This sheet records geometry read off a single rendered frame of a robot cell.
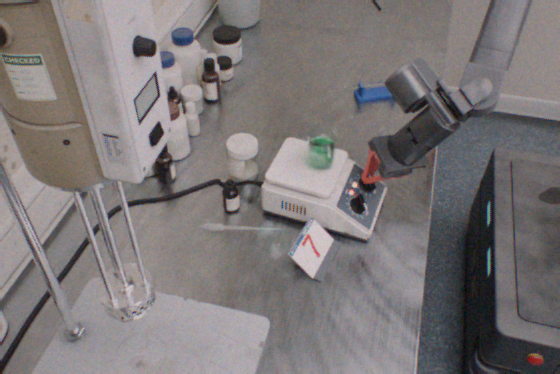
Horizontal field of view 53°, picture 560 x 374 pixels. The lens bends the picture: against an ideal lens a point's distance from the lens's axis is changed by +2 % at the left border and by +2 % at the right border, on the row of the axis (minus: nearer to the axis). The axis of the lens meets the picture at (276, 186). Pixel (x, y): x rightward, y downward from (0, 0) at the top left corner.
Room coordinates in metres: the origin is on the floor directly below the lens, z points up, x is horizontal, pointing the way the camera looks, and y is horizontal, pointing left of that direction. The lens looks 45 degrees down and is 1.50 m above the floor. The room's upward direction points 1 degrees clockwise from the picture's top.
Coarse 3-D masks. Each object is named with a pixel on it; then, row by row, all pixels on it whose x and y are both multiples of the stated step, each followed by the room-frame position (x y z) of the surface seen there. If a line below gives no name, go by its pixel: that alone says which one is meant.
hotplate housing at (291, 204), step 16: (272, 192) 0.67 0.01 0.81; (288, 192) 0.67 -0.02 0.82; (304, 192) 0.67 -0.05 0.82; (336, 192) 0.67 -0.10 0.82; (384, 192) 0.71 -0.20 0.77; (272, 208) 0.67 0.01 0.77; (288, 208) 0.66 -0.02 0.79; (304, 208) 0.65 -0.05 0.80; (320, 208) 0.64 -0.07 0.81; (336, 208) 0.64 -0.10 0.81; (320, 224) 0.64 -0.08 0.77; (336, 224) 0.63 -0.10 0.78; (352, 224) 0.62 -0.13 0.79
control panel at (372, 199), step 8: (352, 168) 0.73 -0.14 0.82; (360, 168) 0.74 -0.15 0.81; (352, 176) 0.71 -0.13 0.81; (360, 176) 0.72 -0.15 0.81; (352, 184) 0.70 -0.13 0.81; (376, 184) 0.72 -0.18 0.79; (344, 192) 0.67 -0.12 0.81; (360, 192) 0.69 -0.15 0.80; (376, 192) 0.70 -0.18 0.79; (344, 200) 0.66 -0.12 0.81; (368, 200) 0.68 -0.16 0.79; (376, 200) 0.68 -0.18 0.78; (344, 208) 0.64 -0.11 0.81; (368, 208) 0.66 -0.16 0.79; (376, 208) 0.67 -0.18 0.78; (352, 216) 0.63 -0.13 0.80; (360, 216) 0.64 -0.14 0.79; (368, 216) 0.64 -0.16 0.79; (368, 224) 0.63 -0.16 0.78
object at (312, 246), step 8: (312, 224) 0.62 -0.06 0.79; (312, 232) 0.61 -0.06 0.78; (320, 232) 0.62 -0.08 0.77; (304, 240) 0.59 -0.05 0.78; (312, 240) 0.60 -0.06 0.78; (320, 240) 0.60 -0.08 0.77; (328, 240) 0.61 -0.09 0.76; (304, 248) 0.58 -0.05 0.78; (312, 248) 0.58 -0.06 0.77; (320, 248) 0.59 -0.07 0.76; (296, 256) 0.56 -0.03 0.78; (304, 256) 0.56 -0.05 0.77; (312, 256) 0.57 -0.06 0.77; (320, 256) 0.58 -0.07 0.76; (304, 264) 0.55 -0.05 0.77; (312, 264) 0.56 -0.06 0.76
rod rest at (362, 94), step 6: (360, 84) 1.04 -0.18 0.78; (360, 90) 1.04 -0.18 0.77; (366, 90) 1.05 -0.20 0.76; (372, 90) 1.05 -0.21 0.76; (378, 90) 1.05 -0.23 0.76; (384, 90) 1.05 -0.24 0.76; (360, 96) 1.03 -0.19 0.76; (366, 96) 1.03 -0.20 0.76; (372, 96) 1.03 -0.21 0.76; (378, 96) 1.03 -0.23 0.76; (384, 96) 1.04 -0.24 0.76; (390, 96) 1.04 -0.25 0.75
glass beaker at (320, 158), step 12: (324, 120) 0.75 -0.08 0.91; (312, 132) 0.74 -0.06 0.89; (324, 132) 0.74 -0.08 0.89; (336, 132) 0.73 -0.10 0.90; (312, 144) 0.70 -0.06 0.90; (336, 144) 0.72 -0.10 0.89; (312, 156) 0.70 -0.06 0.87; (324, 156) 0.70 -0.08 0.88; (312, 168) 0.70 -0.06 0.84; (324, 168) 0.70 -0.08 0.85
